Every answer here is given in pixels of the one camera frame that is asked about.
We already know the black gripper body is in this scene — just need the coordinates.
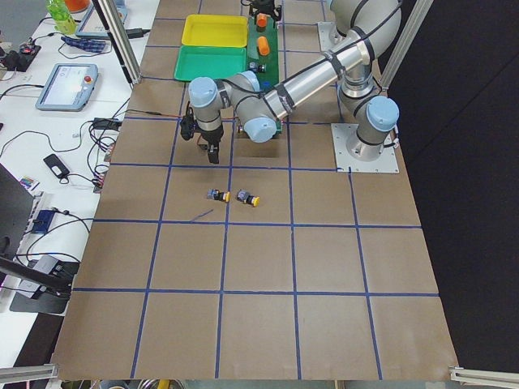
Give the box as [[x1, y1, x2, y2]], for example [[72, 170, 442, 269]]
[[250, 0, 282, 19], [180, 104, 224, 152]]

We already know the orange cylinder labelled 4680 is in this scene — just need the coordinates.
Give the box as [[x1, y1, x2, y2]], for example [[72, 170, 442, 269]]
[[255, 13, 268, 32]]

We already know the plain orange cylinder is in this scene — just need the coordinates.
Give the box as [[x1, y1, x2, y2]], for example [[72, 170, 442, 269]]
[[256, 36, 270, 56]]

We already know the yellow push button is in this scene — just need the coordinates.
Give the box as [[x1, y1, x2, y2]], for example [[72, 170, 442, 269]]
[[207, 189, 231, 203], [236, 190, 260, 207]]

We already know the green push button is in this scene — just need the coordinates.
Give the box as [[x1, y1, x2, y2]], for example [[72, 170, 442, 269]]
[[248, 62, 267, 73]]

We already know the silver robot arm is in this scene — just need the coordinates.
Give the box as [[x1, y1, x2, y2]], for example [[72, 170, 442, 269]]
[[181, 1, 401, 164]]

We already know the green conveyor belt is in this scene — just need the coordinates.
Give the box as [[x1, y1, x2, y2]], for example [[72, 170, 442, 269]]
[[238, 16, 281, 143]]

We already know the yellow tray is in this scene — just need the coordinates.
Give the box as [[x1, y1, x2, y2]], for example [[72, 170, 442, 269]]
[[182, 15, 248, 48]]

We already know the green tray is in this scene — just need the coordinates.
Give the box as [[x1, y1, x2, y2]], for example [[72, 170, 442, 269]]
[[174, 45, 247, 82]]

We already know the black power adapter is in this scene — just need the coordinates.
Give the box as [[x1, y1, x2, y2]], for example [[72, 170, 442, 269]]
[[92, 118, 122, 130]]

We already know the teach pendant tablet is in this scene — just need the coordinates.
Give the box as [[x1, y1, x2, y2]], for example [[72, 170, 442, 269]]
[[75, 0, 127, 40], [35, 63, 98, 112]]

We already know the blue plaid cloth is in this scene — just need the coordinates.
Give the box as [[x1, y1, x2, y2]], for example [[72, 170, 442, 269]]
[[61, 36, 106, 54]]

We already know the green drink bottle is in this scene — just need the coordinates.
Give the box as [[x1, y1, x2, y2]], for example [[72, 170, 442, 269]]
[[45, 0, 76, 35]]

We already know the red black wire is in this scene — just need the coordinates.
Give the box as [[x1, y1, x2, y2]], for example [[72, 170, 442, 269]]
[[125, 110, 244, 149]]

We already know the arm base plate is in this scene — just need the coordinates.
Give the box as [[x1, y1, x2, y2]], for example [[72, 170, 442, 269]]
[[331, 123, 399, 173], [317, 22, 344, 51]]

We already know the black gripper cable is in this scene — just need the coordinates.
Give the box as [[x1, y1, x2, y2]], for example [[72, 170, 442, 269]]
[[221, 0, 402, 98]]

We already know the aluminium frame post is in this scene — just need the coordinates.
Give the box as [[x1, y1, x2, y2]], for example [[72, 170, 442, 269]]
[[92, 0, 141, 85]]

